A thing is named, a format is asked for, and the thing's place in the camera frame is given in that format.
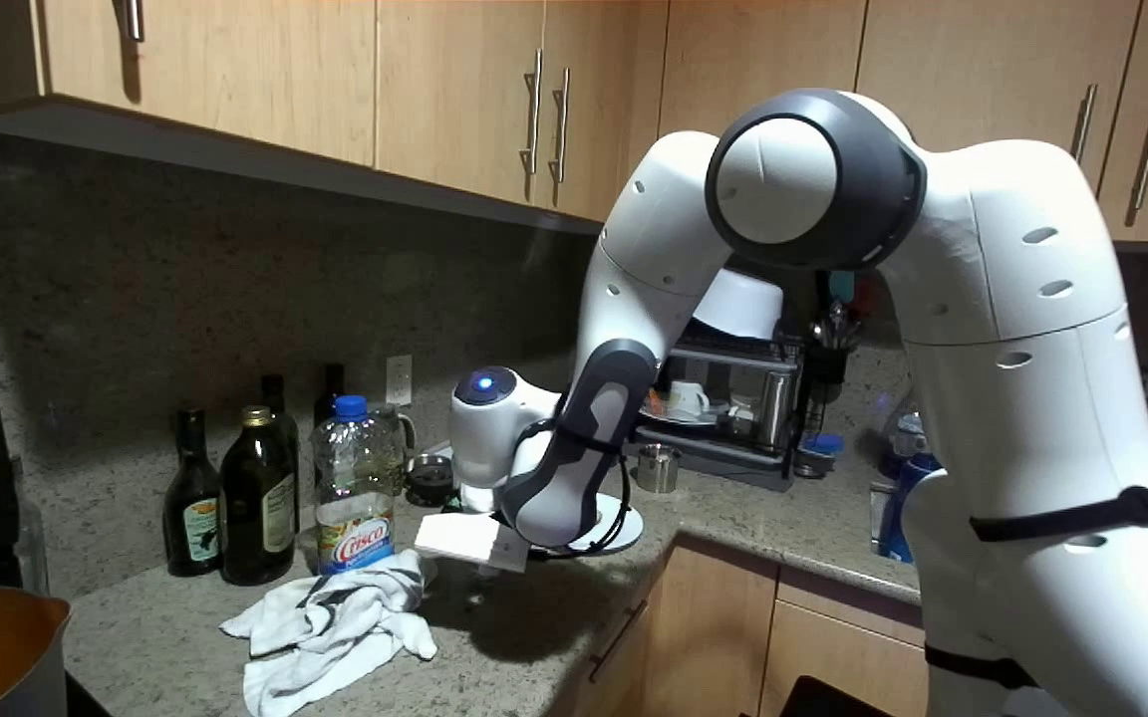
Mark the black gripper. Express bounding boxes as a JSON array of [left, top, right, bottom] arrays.
[[414, 515, 526, 573]]

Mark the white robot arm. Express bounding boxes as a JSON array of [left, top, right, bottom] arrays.
[[451, 87, 1148, 717]]

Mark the clear plastic water bottle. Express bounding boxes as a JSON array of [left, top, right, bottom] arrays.
[[314, 393, 378, 500]]

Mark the dark olive oil bottle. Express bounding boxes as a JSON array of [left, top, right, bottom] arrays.
[[217, 407, 293, 585]]

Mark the dark green wine bottle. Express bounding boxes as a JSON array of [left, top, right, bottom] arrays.
[[164, 410, 217, 576]]

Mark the glass oil cruet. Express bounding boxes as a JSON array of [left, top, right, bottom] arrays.
[[370, 407, 414, 494]]

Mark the white round plate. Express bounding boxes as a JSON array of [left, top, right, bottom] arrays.
[[567, 494, 647, 553]]

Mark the white crumpled cloth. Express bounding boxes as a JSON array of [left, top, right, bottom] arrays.
[[221, 551, 438, 717]]

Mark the small metal cup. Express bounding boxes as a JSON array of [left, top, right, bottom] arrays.
[[632, 442, 676, 494]]

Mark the black dish rack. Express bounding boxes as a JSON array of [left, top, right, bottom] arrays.
[[639, 320, 798, 472]]

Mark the white bowl upside down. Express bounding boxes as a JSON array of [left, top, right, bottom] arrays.
[[693, 269, 783, 337]]

